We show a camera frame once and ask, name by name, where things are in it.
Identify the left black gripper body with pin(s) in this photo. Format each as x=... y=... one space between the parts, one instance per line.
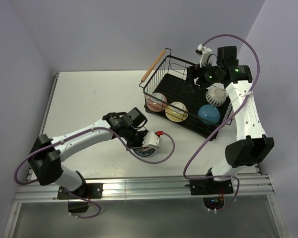
x=134 y=139

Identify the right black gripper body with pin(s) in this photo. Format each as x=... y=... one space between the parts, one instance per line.
x=194 y=72

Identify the blue triangle pattern bowl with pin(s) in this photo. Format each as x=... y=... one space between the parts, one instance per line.
x=143 y=152

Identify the white blue-striped bowl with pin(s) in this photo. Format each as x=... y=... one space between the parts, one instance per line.
x=216 y=96

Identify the plain blue bowl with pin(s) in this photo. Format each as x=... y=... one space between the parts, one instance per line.
x=209 y=114

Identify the yellow blue sun bowl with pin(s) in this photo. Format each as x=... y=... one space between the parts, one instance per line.
x=176 y=112

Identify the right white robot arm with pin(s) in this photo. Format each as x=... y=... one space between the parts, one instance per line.
x=252 y=144

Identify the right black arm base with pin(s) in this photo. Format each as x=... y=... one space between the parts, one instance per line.
x=217 y=190

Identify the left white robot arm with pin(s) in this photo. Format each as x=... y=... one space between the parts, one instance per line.
x=51 y=152

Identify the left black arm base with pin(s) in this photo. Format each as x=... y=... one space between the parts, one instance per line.
x=80 y=200

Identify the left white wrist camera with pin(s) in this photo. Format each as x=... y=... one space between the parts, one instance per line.
x=151 y=140

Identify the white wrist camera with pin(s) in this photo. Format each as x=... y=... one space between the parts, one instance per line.
x=151 y=140
x=204 y=53

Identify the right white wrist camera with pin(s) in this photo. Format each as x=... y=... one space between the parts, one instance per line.
x=204 y=53

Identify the black wire dish rack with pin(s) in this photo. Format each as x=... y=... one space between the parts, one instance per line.
x=163 y=89

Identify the left wooden rack handle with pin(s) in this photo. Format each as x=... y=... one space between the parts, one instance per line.
x=156 y=61

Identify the aluminium mounting rail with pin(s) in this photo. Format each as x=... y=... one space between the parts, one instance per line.
x=141 y=189

